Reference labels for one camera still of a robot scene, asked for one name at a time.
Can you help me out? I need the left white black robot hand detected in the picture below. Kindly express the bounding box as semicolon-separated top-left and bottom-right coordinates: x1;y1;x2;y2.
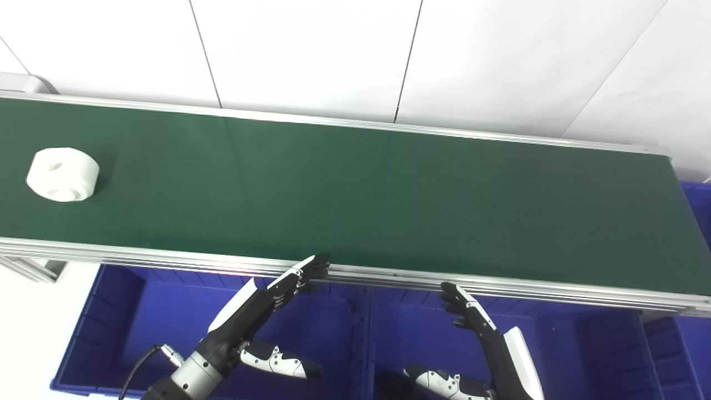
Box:
194;254;331;381

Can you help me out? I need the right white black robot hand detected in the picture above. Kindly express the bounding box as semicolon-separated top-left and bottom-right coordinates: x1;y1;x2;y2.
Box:
404;282;546;400

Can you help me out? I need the white cylindrical plastic part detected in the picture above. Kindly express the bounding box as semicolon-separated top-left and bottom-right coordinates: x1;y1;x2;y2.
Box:
26;147;101;203

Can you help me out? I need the green conveyor belt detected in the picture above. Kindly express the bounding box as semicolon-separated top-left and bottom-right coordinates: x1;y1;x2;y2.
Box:
0;98;711;296
0;90;711;318

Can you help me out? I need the aluminium conveyor support leg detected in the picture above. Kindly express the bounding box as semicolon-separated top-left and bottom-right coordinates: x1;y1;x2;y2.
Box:
0;254;68;284

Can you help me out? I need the grey conveyor end cap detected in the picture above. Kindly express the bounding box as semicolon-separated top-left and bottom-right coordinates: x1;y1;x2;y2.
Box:
0;72;59;96

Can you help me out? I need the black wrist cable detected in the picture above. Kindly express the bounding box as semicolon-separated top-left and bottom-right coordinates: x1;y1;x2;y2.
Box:
118;344;184;400

